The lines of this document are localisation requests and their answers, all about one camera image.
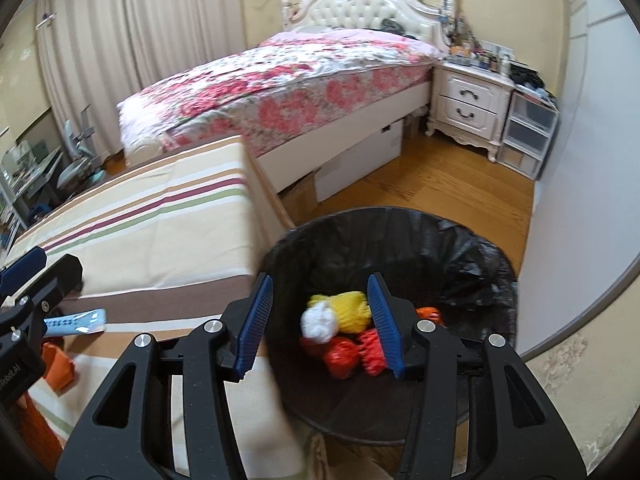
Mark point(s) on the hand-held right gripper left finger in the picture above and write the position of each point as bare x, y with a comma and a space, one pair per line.
255, 330

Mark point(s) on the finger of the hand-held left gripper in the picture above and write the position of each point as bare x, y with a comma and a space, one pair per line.
62, 275
22, 266

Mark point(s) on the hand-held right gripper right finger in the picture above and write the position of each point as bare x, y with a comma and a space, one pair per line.
385, 330

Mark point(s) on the orange foam net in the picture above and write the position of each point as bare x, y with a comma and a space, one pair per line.
370, 355

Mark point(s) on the yellow foam net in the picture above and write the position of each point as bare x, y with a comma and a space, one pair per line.
350, 312

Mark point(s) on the orange plastic bag ball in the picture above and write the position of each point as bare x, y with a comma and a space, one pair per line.
342, 357
430, 316

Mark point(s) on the blue labelled marker pen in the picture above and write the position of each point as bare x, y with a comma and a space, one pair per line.
82, 321

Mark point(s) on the white paper ball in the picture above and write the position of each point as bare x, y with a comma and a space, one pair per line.
320, 325

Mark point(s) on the black lined trash bin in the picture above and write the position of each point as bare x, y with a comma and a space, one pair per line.
360, 250

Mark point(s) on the orange clothing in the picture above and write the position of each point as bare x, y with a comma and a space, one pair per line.
37, 425

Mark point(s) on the grey desk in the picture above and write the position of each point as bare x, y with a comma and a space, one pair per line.
35, 172

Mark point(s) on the striped tablecloth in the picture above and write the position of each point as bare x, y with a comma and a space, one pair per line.
150, 230

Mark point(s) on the grey desk chair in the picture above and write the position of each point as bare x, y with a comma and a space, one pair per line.
77, 170

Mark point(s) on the light wooden table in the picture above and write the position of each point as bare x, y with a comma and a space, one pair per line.
270, 200

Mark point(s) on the white storage box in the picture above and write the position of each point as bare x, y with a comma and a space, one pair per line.
360, 160

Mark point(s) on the white nightstand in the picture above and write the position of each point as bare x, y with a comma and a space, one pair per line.
470, 102

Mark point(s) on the plastic drawer unit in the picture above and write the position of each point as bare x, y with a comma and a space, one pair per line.
530, 132

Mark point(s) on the floral blanket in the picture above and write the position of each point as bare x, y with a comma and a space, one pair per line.
280, 75

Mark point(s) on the beige curtains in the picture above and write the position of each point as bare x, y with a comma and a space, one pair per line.
150, 25

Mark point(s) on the dark clutter pile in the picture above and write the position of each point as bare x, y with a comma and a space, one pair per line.
527, 77

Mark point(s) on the cluster of small bottles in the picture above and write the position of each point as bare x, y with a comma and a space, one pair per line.
480, 55

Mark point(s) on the dark cloth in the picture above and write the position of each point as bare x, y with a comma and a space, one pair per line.
391, 25

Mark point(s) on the white bed with tufted headboard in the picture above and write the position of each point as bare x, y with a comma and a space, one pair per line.
360, 5

